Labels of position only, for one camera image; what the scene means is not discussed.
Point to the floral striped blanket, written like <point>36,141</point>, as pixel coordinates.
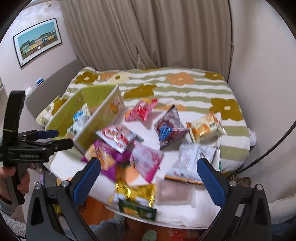
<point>185,92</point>

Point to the red white shrimp chips packet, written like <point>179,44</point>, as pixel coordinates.
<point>115,136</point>

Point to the dark purple snack packet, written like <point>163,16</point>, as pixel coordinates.
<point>167,128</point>

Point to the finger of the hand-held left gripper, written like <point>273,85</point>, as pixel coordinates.
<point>62,144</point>
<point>48,134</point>

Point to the translucent brown snack packet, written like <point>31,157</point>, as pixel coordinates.
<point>175,192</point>

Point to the white fruit print cloth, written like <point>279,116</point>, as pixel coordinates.
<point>201,217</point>

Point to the orange cream snack packet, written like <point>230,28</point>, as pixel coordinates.
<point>204,128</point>

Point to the gold foil snack packet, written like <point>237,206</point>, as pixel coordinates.
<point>134,192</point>

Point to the green snack packet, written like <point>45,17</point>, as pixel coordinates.
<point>136,209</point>

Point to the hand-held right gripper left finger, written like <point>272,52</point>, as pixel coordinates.
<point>89,178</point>

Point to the blue white snack packet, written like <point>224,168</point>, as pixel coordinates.
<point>79,118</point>

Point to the person's left hand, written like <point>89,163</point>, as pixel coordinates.
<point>22,183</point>

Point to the white plastic bag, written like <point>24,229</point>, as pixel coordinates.
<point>252,139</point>

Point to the pink red snack packet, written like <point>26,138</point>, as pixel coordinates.
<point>141,111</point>

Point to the framed wall poster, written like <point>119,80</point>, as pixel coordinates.
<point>37,41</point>

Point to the magenta orange snack packet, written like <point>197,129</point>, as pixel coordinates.
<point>104,157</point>

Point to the green slipper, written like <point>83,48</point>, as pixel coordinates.
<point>149,235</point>

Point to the beige curtain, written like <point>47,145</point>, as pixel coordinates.
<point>138,32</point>

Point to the blue white small container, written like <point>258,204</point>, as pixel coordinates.
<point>39,81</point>

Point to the grey bed headboard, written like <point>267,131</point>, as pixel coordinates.
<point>53,85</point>

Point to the small white object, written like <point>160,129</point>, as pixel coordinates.
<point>28,91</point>

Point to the green cardboard box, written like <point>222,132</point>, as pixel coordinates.
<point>92,95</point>

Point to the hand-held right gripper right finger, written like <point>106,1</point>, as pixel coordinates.
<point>211,183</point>

